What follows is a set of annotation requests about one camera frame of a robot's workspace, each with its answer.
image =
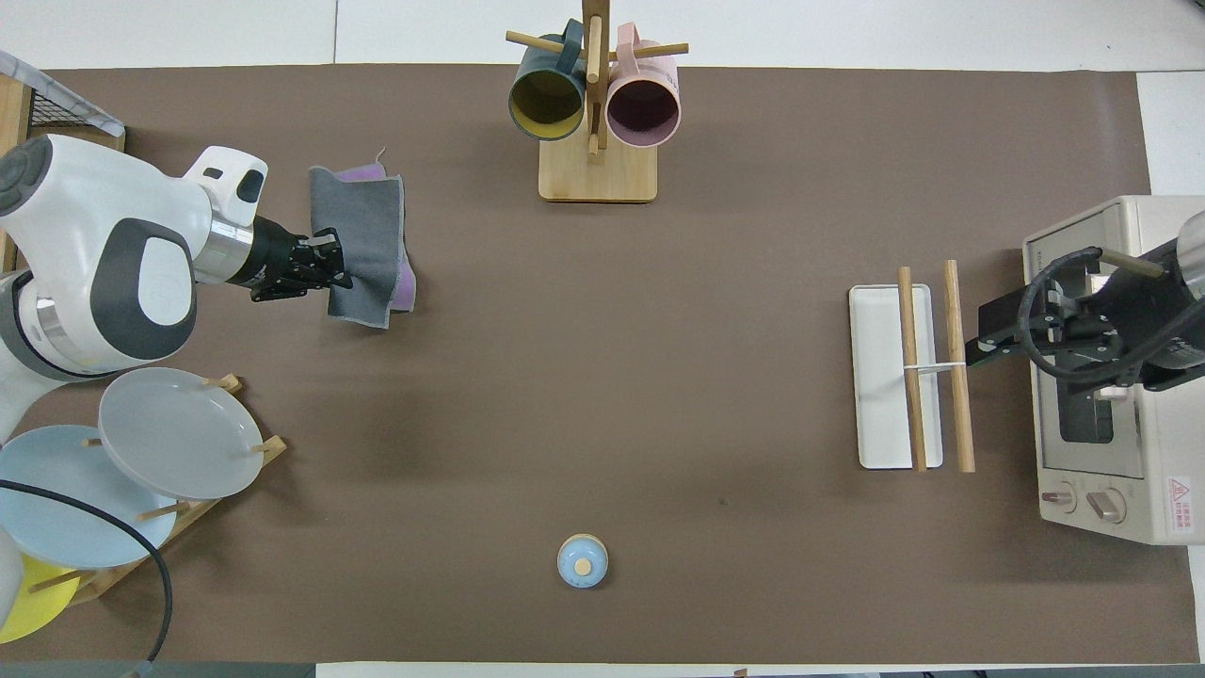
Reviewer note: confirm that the blue service bell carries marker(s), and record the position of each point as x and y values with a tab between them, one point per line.
583	561

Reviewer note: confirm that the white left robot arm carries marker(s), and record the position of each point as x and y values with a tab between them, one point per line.
94	245

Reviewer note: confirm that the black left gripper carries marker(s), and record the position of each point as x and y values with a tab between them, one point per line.
278	262

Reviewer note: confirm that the brown table mat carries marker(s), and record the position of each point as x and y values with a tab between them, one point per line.
659	377

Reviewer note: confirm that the wooden mug tree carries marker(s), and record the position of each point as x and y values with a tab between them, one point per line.
598	179

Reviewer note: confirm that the yellow plate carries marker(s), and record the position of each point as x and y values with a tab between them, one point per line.
33	612

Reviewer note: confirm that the white towel rack wooden rods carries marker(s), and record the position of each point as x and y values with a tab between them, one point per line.
880	377

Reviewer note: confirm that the dark teal mug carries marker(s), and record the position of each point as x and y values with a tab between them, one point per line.
546	104

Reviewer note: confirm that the light blue plate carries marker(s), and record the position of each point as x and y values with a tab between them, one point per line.
56	508

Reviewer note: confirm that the purple and grey towel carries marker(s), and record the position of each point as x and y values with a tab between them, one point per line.
372	235

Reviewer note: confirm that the beige toaster oven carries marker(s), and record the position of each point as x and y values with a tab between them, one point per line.
1158	471

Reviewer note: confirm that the translucent white plate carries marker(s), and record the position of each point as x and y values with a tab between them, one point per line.
179	433

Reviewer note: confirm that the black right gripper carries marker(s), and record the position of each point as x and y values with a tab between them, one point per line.
1101	325

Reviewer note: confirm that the wooden plate rack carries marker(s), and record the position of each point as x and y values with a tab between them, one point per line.
273	450

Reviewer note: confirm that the pink mug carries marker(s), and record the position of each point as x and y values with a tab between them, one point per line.
643	108

